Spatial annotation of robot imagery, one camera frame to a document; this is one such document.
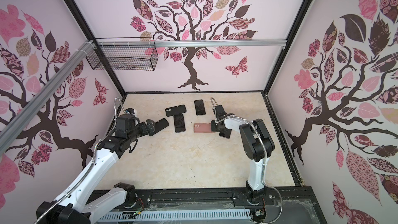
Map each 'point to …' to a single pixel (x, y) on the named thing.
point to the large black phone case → (159, 125)
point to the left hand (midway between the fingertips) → (148, 126)
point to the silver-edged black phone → (199, 107)
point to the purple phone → (226, 134)
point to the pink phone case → (202, 127)
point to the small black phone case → (175, 110)
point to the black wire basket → (123, 54)
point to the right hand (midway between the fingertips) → (215, 126)
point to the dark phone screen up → (179, 123)
